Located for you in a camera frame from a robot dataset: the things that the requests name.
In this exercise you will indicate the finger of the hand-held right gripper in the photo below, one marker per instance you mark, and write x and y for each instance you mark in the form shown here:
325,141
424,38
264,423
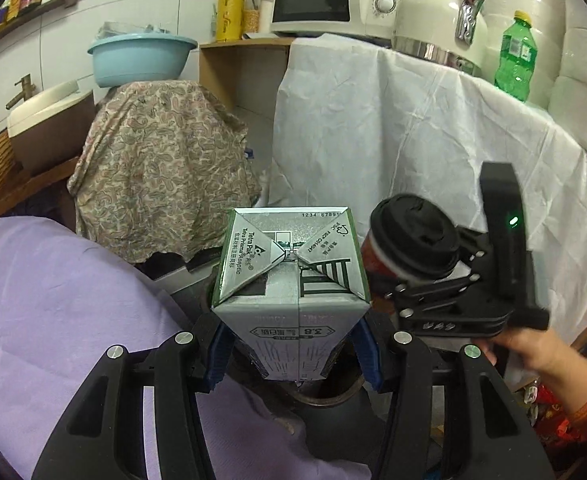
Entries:
473,247
448,305

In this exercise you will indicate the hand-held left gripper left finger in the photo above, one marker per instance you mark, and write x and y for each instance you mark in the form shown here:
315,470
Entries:
217,357

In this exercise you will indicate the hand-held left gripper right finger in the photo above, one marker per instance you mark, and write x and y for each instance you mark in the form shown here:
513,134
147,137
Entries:
369,360

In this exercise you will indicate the black trash bin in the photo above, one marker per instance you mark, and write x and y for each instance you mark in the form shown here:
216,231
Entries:
343,387

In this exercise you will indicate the red cup with black lid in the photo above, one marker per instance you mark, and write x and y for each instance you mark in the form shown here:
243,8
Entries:
413,235

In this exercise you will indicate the grey and green milk carton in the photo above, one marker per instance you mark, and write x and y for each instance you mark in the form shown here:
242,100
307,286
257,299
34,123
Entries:
293,310

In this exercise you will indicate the person's right hand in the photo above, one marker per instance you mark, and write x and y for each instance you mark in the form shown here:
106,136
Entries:
538,355

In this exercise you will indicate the grey plastic object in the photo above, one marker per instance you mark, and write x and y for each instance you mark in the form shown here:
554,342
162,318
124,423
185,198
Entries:
183,277

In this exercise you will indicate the white cover cloth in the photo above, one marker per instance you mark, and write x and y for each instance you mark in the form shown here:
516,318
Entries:
398,150

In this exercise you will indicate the red printed bag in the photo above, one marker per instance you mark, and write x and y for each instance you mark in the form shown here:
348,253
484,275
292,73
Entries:
556,425

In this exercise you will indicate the purple blanket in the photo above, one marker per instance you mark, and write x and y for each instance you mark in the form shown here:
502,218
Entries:
73,285

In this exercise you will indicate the green plastic bottle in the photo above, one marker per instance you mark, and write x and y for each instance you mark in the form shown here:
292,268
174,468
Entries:
516,60

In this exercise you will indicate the paisley patterned cloth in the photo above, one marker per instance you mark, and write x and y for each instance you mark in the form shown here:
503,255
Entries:
163,170

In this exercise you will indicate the stack of toilet paper rolls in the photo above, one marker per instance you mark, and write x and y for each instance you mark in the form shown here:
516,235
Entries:
583,60

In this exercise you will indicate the white kettle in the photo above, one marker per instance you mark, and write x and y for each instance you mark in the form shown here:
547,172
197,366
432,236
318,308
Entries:
433,15

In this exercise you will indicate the dark wooden counter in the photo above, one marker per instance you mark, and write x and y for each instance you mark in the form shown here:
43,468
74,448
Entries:
28,195

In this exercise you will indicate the white and brown sink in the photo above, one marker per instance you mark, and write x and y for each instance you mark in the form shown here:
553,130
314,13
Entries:
48,125

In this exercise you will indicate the wooden cabinet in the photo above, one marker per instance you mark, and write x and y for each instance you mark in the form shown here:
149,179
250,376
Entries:
238,70

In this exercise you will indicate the white microwave oven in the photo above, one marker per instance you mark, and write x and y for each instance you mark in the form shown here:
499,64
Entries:
318,0

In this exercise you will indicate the light blue plastic basin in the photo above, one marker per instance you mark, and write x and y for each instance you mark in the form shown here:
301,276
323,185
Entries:
138,60

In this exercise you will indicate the glass jar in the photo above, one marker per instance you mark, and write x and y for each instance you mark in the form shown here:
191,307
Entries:
259,10

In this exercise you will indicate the brass faucet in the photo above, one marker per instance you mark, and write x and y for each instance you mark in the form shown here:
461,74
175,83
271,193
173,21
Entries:
23,90

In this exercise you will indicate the clear plastic bag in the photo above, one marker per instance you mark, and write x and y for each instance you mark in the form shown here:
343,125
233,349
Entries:
133,29

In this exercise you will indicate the yellow cling film box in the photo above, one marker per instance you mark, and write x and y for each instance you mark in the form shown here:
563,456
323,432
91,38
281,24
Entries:
232,0

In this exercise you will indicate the wooden wall shelf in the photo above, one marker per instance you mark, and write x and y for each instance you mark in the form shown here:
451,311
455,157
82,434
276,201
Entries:
38,7

